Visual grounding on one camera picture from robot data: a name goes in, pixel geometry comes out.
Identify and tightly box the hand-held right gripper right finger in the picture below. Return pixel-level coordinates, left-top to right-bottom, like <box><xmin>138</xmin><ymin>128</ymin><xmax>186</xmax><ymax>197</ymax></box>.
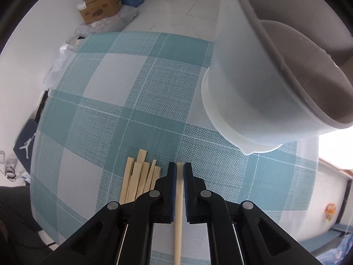
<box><xmin>184</xmin><ymin>162</ymin><xmax>323</xmax><ymax>265</ymax></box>

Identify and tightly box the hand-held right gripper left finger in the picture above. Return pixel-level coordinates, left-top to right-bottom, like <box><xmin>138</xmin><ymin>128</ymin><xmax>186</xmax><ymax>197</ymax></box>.
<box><xmin>40</xmin><ymin>162</ymin><xmax>177</xmax><ymax>265</ymax></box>

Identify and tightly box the wooden chopstick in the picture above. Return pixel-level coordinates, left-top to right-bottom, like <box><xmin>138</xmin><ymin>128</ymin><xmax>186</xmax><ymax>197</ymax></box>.
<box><xmin>173</xmin><ymin>162</ymin><xmax>184</xmax><ymax>265</ymax></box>
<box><xmin>119</xmin><ymin>157</ymin><xmax>134</xmax><ymax>204</ymax></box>
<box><xmin>135</xmin><ymin>149</ymin><xmax>148</xmax><ymax>199</ymax></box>
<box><xmin>143</xmin><ymin>159</ymin><xmax>158</xmax><ymax>194</ymax></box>
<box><xmin>125</xmin><ymin>162</ymin><xmax>142</xmax><ymax>203</ymax></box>
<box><xmin>149</xmin><ymin>166</ymin><xmax>161</xmax><ymax>192</ymax></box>

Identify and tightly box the clear divided chopstick holder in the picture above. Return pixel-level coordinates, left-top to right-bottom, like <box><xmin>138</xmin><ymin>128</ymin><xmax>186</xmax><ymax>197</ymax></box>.
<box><xmin>201</xmin><ymin>0</ymin><xmax>353</xmax><ymax>155</ymax></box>

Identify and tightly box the teal white checkered tablecloth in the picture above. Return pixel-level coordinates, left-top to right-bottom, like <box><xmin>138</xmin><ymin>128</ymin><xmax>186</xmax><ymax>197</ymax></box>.
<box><xmin>30</xmin><ymin>31</ymin><xmax>320</xmax><ymax>265</ymax></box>

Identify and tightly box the orange snack packet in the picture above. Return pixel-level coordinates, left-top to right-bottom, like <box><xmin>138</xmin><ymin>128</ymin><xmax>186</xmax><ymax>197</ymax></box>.
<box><xmin>325</xmin><ymin>203</ymin><xmax>336</xmax><ymax>222</ymax></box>

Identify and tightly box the blue blanket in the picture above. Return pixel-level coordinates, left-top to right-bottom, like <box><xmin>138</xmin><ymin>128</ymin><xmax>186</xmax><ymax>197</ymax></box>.
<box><xmin>312</xmin><ymin>225</ymin><xmax>353</xmax><ymax>265</ymax></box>

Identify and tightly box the white plastic bag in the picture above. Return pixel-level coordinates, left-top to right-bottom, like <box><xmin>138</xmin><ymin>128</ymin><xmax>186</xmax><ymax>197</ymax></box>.
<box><xmin>43</xmin><ymin>37</ymin><xmax>83</xmax><ymax>89</ymax></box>

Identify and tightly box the grey plastic mailer bag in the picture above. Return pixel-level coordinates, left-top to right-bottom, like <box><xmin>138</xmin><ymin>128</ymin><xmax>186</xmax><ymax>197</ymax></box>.
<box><xmin>74</xmin><ymin>6</ymin><xmax>138</xmax><ymax>35</ymax></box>

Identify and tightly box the brown cardboard box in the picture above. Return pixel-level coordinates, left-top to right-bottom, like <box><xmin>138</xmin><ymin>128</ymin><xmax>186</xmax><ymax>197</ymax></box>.
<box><xmin>77</xmin><ymin>0</ymin><xmax>122</xmax><ymax>24</ymax></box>

